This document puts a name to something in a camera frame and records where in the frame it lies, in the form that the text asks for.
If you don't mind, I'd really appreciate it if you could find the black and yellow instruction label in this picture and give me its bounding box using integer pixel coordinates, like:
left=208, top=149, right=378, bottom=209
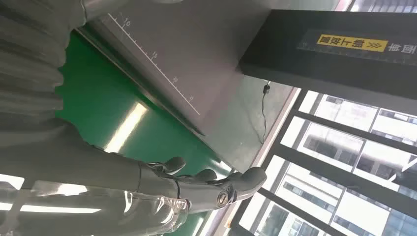
left=297, top=29, right=417, bottom=66

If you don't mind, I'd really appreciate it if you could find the thin black table cable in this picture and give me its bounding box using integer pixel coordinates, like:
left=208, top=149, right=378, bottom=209
left=260, top=83, right=271, bottom=145

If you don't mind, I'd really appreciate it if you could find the green conveyor belt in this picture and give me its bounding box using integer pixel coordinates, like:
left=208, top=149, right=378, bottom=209
left=55, top=30, right=234, bottom=236

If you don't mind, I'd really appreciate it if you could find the black inbound scanner machine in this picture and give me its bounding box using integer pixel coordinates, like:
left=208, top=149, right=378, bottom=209
left=76, top=0, right=417, bottom=138

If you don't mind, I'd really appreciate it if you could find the black window frame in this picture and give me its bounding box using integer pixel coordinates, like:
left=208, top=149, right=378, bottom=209
left=228, top=88, right=417, bottom=236

